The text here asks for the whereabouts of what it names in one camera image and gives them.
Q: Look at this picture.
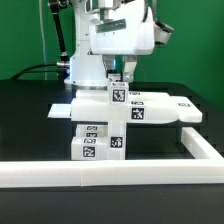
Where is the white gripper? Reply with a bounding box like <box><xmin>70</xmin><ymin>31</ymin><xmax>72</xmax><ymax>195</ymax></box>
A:
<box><xmin>89</xmin><ymin>0</ymin><xmax>154</xmax><ymax>83</ymax></box>

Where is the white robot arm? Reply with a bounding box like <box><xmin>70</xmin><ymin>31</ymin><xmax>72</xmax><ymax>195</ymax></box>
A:
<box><xmin>65</xmin><ymin>0</ymin><xmax>155</xmax><ymax>87</ymax></box>

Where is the white marker base plate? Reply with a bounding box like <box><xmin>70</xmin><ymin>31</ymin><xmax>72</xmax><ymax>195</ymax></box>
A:
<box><xmin>48</xmin><ymin>104</ymin><xmax>71</xmax><ymax>118</ymax></box>

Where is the white chair seat part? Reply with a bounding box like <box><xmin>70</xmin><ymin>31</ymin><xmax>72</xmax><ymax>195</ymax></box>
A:
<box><xmin>107</xmin><ymin>121</ymin><xmax>126</xmax><ymax>160</ymax></box>

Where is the white U-shaped fence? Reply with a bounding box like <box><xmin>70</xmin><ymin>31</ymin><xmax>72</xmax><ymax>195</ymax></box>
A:
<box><xmin>0</xmin><ymin>127</ymin><xmax>224</xmax><ymax>188</ymax></box>

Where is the black cable bundle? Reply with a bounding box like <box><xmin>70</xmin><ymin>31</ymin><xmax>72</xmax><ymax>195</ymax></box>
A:
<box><xmin>9</xmin><ymin>63</ymin><xmax>69</xmax><ymax>81</ymax></box>

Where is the white chair back frame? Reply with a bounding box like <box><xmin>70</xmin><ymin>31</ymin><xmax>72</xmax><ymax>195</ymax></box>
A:
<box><xmin>71</xmin><ymin>90</ymin><xmax>202</xmax><ymax>124</ymax></box>

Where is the small tagged cube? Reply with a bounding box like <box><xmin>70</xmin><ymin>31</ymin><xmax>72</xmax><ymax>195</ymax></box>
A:
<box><xmin>108</xmin><ymin>82</ymin><xmax>129</xmax><ymax>104</ymax></box>
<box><xmin>108</xmin><ymin>74</ymin><xmax>121</xmax><ymax>82</ymax></box>

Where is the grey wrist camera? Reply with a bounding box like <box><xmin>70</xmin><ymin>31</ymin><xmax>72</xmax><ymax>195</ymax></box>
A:
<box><xmin>154</xmin><ymin>21</ymin><xmax>174</xmax><ymax>45</ymax></box>

